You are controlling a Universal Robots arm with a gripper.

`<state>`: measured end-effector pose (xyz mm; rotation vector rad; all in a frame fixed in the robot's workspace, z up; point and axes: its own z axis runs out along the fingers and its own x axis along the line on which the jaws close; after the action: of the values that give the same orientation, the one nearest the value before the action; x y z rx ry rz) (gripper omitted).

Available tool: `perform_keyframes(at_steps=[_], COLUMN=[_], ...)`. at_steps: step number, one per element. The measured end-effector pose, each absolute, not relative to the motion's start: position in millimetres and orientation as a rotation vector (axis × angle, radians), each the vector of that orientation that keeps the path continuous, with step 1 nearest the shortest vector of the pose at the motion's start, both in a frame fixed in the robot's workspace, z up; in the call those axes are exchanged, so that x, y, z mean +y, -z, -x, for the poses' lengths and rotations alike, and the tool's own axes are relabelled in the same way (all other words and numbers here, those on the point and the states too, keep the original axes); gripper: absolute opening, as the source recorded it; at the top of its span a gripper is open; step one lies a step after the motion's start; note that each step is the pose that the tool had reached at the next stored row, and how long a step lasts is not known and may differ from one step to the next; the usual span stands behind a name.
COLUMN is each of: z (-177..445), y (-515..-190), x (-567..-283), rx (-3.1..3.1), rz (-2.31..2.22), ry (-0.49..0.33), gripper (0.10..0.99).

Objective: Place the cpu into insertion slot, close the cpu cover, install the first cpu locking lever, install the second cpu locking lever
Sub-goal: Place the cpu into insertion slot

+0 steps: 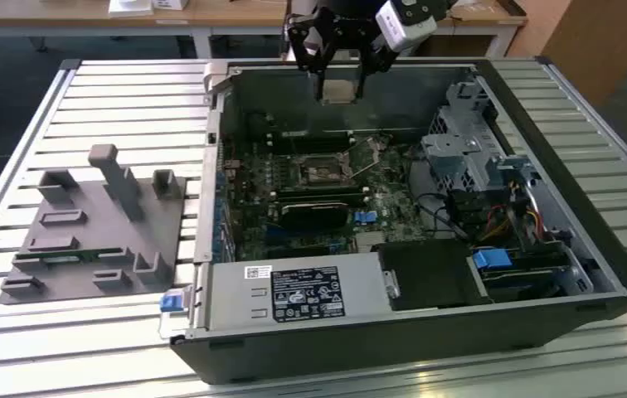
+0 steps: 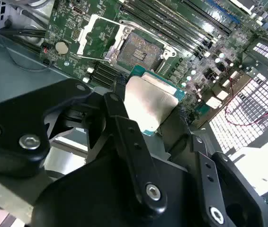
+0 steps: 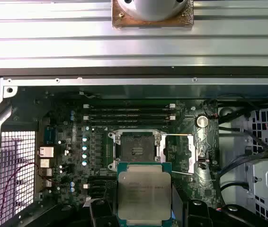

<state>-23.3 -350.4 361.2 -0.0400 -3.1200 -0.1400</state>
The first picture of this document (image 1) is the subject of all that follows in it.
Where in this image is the white box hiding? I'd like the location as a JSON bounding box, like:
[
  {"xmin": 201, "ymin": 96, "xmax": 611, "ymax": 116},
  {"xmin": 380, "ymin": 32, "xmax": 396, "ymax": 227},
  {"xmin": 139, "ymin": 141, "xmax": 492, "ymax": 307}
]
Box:
[{"xmin": 106, "ymin": 0, "xmax": 155, "ymax": 17}]

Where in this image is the silver drive cage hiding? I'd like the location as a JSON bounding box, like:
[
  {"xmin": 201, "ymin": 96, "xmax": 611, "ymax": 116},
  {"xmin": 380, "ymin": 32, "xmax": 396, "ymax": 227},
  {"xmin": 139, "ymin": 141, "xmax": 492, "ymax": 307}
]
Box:
[{"xmin": 420, "ymin": 80, "xmax": 519, "ymax": 196}]

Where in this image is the black RAM slot bank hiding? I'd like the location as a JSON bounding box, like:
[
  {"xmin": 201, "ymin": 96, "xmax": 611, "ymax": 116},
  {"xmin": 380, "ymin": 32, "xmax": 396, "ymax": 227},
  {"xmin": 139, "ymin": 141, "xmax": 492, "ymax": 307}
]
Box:
[
  {"xmin": 265, "ymin": 129, "xmax": 359, "ymax": 153},
  {"xmin": 273, "ymin": 184, "xmax": 364, "ymax": 205}
]

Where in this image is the blue disk carrier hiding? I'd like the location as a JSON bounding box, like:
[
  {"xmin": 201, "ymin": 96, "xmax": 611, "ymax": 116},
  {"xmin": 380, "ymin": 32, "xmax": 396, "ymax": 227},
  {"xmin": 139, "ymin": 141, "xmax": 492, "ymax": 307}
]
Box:
[{"xmin": 470, "ymin": 247, "xmax": 513, "ymax": 273}]

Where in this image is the silver heat sink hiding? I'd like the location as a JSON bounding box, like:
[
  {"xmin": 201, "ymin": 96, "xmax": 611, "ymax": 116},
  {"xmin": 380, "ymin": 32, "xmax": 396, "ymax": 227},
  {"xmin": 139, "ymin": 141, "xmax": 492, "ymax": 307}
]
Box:
[{"xmin": 356, "ymin": 231, "xmax": 387, "ymax": 252}]

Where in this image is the black plastic shroud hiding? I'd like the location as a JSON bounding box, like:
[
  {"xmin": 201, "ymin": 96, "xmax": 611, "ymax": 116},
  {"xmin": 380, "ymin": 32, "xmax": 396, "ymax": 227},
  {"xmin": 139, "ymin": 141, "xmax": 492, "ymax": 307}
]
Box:
[{"xmin": 372, "ymin": 240, "xmax": 492, "ymax": 312}]

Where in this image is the black PC case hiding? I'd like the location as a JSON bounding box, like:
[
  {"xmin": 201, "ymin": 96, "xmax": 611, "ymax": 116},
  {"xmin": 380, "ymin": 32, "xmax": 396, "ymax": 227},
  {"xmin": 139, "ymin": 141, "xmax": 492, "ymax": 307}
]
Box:
[{"xmin": 167, "ymin": 56, "xmax": 627, "ymax": 386}]

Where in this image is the black graphics card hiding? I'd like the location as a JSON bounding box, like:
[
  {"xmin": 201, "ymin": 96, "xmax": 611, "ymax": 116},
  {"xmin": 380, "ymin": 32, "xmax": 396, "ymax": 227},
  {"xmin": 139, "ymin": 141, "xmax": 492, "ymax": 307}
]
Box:
[{"xmin": 276, "ymin": 201, "xmax": 351, "ymax": 231}]

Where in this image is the gray case handle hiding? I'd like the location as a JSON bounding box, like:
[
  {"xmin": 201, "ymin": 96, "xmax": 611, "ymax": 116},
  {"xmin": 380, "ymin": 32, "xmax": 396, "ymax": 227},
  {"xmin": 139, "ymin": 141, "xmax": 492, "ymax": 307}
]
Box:
[{"xmin": 201, "ymin": 61, "xmax": 237, "ymax": 97}]

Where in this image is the CPU socket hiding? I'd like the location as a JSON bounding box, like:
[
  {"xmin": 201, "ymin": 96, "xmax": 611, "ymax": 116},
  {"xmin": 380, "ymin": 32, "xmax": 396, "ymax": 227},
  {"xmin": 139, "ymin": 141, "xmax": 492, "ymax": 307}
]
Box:
[{"xmin": 296, "ymin": 153, "xmax": 354, "ymax": 186}]

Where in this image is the wooden desk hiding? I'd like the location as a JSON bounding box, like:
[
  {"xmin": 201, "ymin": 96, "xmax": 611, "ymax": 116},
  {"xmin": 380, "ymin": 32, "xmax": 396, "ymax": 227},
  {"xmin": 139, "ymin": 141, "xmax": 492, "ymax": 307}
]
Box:
[{"xmin": 0, "ymin": 0, "xmax": 529, "ymax": 58}]

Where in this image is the green motherboard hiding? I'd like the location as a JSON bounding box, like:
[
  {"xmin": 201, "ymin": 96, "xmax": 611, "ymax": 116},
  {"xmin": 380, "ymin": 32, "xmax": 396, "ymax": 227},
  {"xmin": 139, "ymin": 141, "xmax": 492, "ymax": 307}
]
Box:
[{"xmin": 217, "ymin": 132, "xmax": 424, "ymax": 263}]

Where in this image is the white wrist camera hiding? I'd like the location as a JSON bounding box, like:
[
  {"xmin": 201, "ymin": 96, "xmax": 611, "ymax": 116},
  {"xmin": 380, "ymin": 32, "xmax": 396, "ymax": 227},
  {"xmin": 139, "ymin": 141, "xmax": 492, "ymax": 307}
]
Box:
[{"xmin": 372, "ymin": 0, "xmax": 439, "ymax": 53}]

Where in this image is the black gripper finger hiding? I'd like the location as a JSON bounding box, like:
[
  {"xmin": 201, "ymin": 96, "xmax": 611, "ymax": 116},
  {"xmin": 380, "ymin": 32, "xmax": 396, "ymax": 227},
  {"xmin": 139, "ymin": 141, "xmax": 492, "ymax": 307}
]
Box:
[
  {"xmin": 352, "ymin": 35, "xmax": 400, "ymax": 103},
  {"xmin": 284, "ymin": 7, "xmax": 338, "ymax": 101}
]

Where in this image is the wooden cabinet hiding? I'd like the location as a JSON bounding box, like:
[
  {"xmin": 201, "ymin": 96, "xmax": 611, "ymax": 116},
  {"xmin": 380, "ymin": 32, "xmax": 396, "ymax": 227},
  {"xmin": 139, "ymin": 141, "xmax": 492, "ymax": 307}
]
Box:
[{"xmin": 506, "ymin": 0, "xmax": 627, "ymax": 107}]

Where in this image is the green RAM stick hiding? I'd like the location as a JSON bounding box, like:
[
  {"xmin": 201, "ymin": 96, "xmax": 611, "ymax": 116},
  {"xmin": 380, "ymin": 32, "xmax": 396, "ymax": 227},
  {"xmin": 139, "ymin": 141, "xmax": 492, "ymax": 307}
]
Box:
[{"xmin": 41, "ymin": 247, "xmax": 125, "ymax": 263}]

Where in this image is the silver power supply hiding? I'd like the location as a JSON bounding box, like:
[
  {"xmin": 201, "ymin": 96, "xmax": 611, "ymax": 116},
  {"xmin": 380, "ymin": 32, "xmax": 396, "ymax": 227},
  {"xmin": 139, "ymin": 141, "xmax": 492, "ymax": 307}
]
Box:
[{"xmin": 196, "ymin": 253, "xmax": 402, "ymax": 332}]

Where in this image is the metal locking lever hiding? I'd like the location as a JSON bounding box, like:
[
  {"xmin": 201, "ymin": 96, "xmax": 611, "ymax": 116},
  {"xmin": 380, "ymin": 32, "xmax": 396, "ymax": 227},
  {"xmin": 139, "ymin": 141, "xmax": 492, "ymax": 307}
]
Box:
[{"xmin": 348, "ymin": 155, "xmax": 386, "ymax": 179}]

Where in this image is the gray parts rack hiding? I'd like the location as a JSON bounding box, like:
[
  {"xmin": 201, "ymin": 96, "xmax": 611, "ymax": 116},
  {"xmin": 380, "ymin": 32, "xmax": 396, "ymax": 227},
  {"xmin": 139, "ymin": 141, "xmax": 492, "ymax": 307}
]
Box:
[{"xmin": 0, "ymin": 143, "xmax": 191, "ymax": 306}]

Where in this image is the silver CPU plate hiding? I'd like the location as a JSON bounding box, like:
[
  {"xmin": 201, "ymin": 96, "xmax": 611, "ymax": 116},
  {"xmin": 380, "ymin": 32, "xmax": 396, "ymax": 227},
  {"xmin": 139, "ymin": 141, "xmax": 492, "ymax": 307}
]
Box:
[{"xmin": 318, "ymin": 78, "xmax": 359, "ymax": 104}]

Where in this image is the blue case latch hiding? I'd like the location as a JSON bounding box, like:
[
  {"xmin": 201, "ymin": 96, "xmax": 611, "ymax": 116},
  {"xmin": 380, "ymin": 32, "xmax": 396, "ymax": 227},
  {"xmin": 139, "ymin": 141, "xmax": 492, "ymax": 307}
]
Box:
[{"xmin": 157, "ymin": 289, "xmax": 188, "ymax": 313}]

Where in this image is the coloured wire bundle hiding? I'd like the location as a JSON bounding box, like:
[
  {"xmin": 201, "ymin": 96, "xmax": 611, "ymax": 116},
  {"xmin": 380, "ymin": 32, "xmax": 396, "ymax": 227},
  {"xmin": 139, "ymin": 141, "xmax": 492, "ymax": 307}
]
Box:
[{"xmin": 478, "ymin": 201, "xmax": 546, "ymax": 242}]

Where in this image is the black wire in case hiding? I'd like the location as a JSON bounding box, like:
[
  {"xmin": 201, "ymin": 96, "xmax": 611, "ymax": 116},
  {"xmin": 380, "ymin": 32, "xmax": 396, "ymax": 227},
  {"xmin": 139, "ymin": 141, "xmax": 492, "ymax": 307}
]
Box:
[{"xmin": 415, "ymin": 192, "xmax": 474, "ymax": 242}]

